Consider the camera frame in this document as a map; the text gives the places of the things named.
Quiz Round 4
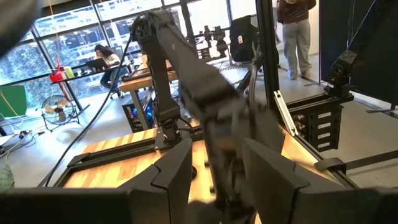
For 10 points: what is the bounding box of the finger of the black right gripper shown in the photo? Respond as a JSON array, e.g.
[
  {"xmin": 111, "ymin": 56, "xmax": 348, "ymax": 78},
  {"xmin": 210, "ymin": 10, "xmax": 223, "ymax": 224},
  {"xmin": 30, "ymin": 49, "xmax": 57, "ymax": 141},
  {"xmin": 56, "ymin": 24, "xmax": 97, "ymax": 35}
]
[
  {"xmin": 205, "ymin": 123, "xmax": 234, "ymax": 206},
  {"xmin": 231, "ymin": 146, "xmax": 259, "ymax": 218}
]

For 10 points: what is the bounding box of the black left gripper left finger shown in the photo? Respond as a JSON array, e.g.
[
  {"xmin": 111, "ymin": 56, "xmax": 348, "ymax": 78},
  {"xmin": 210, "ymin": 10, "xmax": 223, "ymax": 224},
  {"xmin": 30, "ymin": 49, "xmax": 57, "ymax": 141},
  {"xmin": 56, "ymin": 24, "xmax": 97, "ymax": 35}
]
[{"xmin": 119, "ymin": 138, "xmax": 193, "ymax": 224}]

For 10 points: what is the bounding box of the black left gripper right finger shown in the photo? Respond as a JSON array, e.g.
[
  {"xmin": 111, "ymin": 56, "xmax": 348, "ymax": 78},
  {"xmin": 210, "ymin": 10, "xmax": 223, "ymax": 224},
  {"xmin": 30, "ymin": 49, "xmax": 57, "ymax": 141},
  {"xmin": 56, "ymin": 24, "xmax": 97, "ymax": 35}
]
[{"xmin": 243, "ymin": 139, "xmax": 346, "ymax": 224}]

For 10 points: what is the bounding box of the silver aluminium profile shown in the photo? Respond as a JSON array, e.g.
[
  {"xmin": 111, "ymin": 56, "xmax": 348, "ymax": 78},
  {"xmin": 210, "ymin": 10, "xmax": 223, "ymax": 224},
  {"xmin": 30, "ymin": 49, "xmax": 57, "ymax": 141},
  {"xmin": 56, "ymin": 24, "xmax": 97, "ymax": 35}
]
[{"xmin": 273, "ymin": 90, "xmax": 300, "ymax": 138}]

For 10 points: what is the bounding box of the black box with white labels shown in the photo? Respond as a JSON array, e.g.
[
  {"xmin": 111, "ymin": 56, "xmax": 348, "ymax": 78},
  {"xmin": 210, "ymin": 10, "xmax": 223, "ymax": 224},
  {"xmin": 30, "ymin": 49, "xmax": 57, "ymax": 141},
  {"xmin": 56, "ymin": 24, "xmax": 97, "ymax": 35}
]
[{"xmin": 291, "ymin": 104, "xmax": 345, "ymax": 154}]

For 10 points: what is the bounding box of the computer case with blue lights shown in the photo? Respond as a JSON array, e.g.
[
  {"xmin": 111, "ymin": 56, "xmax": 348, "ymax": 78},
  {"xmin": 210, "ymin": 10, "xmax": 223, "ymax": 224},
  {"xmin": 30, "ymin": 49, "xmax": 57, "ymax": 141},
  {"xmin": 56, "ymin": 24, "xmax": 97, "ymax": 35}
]
[{"xmin": 121, "ymin": 98, "xmax": 157, "ymax": 134}]

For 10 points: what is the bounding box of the black office chair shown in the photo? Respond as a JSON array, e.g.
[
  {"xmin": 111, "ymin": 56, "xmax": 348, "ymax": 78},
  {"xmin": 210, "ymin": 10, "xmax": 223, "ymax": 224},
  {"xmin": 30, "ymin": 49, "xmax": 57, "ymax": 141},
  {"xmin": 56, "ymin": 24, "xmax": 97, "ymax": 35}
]
[{"xmin": 229, "ymin": 14, "xmax": 261, "ymax": 63}]

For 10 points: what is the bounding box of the person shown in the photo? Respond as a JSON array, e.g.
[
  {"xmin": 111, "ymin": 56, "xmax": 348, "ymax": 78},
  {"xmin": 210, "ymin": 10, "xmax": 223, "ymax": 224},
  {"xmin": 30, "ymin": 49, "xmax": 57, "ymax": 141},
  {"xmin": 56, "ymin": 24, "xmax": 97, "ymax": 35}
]
[
  {"xmin": 276, "ymin": 0, "xmax": 318, "ymax": 80},
  {"xmin": 94, "ymin": 43, "xmax": 130, "ymax": 98}
]

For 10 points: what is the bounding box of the wooden workbench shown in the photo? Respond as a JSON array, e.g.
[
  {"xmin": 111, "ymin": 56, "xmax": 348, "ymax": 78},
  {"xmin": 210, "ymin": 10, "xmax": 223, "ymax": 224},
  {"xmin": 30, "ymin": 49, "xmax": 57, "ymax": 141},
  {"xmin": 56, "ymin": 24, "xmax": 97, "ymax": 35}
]
[{"xmin": 119, "ymin": 54, "xmax": 182, "ymax": 131}]

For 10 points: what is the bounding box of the dark partition panel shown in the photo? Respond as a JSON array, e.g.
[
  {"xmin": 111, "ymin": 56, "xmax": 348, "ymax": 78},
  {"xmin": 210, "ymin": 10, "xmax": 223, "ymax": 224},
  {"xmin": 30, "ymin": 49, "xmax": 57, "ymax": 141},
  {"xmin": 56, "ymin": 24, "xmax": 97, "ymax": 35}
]
[{"xmin": 318, "ymin": 0, "xmax": 398, "ymax": 105}]

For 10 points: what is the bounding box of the black floor fan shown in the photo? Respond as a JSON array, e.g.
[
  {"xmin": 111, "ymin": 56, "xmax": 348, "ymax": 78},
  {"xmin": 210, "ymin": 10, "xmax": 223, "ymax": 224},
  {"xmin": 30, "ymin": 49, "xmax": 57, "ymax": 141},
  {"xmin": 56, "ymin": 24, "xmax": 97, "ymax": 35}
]
[{"xmin": 40, "ymin": 94, "xmax": 79, "ymax": 132}]

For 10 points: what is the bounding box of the black laptop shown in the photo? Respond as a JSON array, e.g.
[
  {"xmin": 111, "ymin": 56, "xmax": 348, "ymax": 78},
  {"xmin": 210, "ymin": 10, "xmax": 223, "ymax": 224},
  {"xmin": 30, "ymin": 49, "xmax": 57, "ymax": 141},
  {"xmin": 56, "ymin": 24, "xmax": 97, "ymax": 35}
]
[{"xmin": 85, "ymin": 57, "xmax": 110, "ymax": 73}]

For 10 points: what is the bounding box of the black office desk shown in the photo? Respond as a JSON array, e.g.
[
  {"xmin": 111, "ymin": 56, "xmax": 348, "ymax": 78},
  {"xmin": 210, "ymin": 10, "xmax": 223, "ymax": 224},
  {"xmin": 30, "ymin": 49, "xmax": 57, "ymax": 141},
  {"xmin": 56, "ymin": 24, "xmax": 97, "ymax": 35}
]
[{"xmin": 49, "ymin": 60, "xmax": 137, "ymax": 113}]

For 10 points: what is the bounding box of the green cup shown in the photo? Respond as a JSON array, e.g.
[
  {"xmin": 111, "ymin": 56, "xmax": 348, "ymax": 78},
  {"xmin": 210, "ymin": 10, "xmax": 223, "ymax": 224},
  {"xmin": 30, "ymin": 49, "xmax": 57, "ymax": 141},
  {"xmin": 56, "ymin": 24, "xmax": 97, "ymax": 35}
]
[{"xmin": 63, "ymin": 65, "xmax": 76, "ymax": 80}]

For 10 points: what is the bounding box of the red container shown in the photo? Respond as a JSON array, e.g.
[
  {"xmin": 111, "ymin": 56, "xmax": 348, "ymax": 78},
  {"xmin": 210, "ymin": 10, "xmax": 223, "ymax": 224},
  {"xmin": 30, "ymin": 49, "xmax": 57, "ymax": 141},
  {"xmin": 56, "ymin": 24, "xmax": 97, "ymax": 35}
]
[{"xmin": 49, "ymin": 69, "xmax": 67, "ymax": 83}]

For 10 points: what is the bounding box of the green potted plant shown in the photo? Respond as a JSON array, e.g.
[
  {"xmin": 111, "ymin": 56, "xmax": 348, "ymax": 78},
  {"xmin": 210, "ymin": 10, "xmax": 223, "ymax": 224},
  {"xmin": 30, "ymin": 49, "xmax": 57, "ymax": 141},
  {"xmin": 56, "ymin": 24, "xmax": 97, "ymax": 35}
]
[{"xmin": 0, "ymin": 157, "xmax": 16, "ymax": 191}]

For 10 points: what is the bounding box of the green board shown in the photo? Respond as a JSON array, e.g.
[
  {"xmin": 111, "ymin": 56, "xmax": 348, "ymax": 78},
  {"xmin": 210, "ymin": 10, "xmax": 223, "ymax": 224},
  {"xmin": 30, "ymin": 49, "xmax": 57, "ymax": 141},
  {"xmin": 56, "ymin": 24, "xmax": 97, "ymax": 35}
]
[{"xmin": 0, "ymin": 84, "xmax": 29, "ymax": 119}]

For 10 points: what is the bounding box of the black frame clamp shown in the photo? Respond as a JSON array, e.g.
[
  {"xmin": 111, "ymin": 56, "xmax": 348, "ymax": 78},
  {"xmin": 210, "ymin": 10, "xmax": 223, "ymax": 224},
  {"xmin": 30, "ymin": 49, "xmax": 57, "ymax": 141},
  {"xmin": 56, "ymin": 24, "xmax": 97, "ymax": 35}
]
[{"xmin": 313, "ymin": 157, "xmax": 348, "ymax": 175}]

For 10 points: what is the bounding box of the thick black cable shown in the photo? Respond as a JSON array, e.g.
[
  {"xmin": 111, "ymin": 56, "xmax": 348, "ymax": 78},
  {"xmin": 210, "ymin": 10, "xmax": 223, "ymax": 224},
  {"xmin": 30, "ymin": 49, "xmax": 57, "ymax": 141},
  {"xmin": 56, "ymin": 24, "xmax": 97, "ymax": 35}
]
[{"xmin": 44, "ymin": 36, "xmax": 134, "ymax": 188}]

